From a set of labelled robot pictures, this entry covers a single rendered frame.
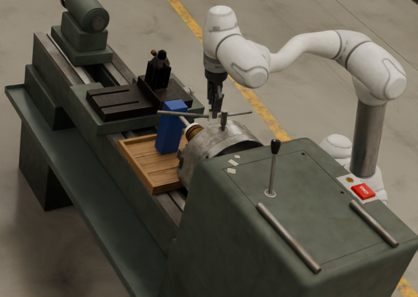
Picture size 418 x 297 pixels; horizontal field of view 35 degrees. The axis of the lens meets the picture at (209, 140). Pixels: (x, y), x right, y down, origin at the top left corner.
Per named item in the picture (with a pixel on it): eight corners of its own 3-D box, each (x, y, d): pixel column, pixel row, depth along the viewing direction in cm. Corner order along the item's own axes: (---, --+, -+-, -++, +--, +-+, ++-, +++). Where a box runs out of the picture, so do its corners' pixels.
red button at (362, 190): (374, 198, 218) (376, 193, 217) (361, 202, 215) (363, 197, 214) (362, 187, 222) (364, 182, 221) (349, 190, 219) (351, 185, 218)
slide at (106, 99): (191, 108, 298) (193, 99, 295) (103, 122, 274) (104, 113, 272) (171, 86, 309) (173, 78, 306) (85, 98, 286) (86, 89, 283)
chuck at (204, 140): (257, 185, 258) (267, 122, 238) (187, 214, 245) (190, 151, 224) (244, 170, 264) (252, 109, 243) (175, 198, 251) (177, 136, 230)
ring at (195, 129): (219, 134, 250) (206, 120, 256) (198, 138, 245) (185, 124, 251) (213, 154, 255) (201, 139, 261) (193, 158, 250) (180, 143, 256)
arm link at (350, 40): (329, 20, 233) (352, 40, 224) (366, 24, 243) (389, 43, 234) (314, 53, 240) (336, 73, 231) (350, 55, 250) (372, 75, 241)
